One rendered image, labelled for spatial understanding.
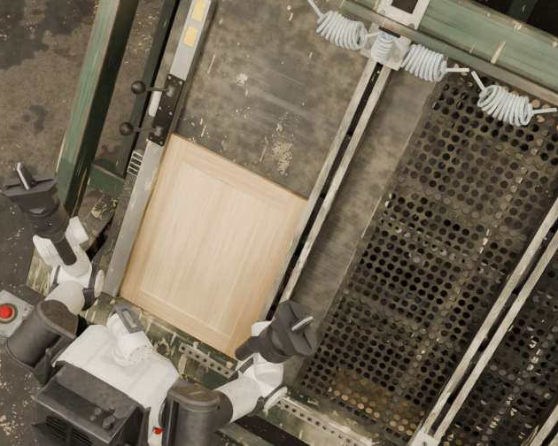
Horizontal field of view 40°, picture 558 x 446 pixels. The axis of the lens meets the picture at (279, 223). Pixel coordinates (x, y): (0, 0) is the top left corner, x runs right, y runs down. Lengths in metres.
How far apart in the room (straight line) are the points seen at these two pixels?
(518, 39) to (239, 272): 0.99
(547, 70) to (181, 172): 1.01
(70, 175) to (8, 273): 1.27
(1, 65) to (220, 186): 2.24
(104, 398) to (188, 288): 0.60
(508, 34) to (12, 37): 2.99
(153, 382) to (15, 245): 1.85
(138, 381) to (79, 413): 0.16
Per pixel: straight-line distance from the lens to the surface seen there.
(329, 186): 1.99
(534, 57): 1.79
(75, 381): 1.81
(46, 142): 3.83
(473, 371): 2.08
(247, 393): 1.95
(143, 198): 2.22
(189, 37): 2.05
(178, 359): 2.37
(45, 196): 1.79
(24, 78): 4.08
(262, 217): 2.10
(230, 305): 2.24
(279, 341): 1.66
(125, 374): 1.83
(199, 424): 1.79
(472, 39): 1.80
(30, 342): 1.92
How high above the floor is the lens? 3.10
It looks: 61 degrees down
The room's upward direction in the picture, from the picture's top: 9 degrees clockwise
